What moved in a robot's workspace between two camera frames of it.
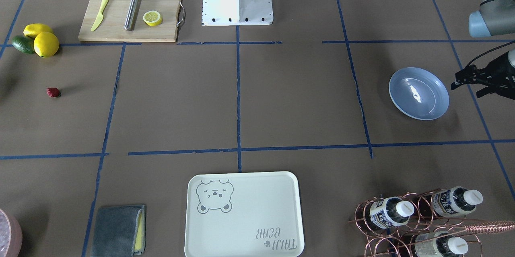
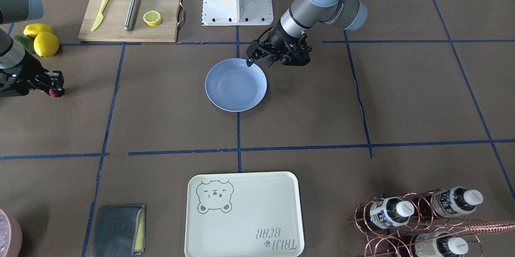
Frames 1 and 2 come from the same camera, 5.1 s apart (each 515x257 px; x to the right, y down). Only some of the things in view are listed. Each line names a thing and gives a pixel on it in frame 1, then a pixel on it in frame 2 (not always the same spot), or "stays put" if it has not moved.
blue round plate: [419, 93] to [232, 86]
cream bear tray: [244, 214] stays put
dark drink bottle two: [390, 211] stays put
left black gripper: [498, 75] to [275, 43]
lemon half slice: [152, 18] stays put
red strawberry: [53, 92] stays put
